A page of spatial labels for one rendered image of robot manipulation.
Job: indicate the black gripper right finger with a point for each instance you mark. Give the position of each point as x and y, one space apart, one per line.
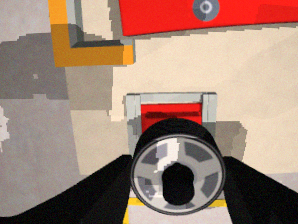
253 198

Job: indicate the black wheel with grey hub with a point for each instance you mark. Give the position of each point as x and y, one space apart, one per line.
183 141

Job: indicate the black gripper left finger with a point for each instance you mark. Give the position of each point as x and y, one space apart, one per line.
102 198

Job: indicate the yellow rectangular outline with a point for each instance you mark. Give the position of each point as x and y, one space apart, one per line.
137 201

